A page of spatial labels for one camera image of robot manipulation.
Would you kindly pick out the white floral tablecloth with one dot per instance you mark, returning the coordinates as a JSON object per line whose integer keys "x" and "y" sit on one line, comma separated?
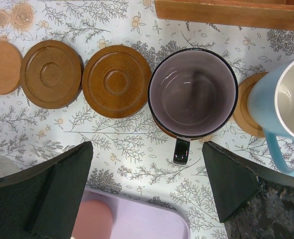
{"x": 132, "y": 156}

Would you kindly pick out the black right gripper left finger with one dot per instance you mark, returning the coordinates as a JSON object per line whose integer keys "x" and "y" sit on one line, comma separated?
{"x": 42, "y": 202}

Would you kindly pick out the grey purple ceramic mug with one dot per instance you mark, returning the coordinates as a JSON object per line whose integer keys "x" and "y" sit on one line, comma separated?
{"x": 192, "y": 94}

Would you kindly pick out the light bamboo coaster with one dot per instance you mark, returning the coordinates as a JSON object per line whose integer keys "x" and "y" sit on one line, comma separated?
{"x": 10, "y": 63}
{"x": 241, "y": 114}

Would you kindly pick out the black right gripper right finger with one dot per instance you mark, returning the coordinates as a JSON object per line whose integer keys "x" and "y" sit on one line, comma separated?
{"x": 252, "y": 201}

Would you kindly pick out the orange wooden compartment tray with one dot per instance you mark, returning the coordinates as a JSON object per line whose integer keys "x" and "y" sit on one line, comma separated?
{"x": 271, "y": 14}

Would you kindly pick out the light blue ceramic mug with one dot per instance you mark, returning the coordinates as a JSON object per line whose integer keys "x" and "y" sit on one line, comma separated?
{"x": 271, "y": 106}

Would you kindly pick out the lavender plastic serving tray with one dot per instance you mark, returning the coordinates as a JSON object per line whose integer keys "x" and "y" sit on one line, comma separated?
{"x": 136, "y": 220}

